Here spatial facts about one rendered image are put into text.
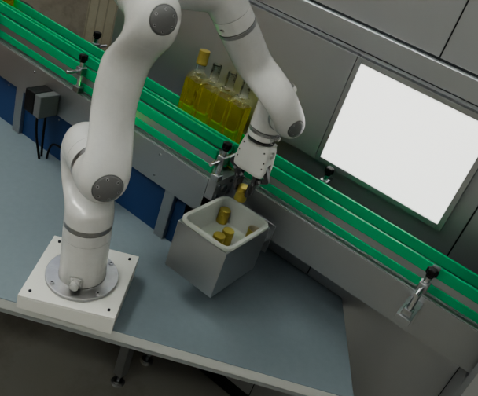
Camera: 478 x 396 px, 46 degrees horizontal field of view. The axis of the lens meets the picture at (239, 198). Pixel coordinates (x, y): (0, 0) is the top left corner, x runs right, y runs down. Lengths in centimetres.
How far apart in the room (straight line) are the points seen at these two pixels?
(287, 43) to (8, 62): 103
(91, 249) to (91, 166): 27
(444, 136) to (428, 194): 17
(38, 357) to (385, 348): 133
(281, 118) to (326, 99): 40
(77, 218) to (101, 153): 21
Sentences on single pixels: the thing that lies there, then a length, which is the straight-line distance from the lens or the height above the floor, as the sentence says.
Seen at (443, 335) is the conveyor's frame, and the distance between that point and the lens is 162.
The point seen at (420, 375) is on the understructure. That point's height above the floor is 67.
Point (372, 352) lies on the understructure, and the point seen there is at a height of 64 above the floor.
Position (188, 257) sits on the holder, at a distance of 155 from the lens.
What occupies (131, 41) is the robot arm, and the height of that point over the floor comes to 150.
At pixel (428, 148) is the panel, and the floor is 135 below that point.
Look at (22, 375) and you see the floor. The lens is 238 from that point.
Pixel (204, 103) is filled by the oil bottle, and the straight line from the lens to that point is 178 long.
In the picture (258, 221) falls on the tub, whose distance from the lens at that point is 164.
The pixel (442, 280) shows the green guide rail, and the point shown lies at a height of 111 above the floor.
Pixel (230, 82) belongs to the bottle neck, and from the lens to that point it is 173.
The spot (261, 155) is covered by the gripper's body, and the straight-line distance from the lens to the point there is 148.
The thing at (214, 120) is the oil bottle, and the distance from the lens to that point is 177.
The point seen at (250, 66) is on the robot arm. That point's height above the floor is 147.
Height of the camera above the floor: 185
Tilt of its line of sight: 30 degrees down
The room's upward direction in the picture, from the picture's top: 20 degrees clockwise
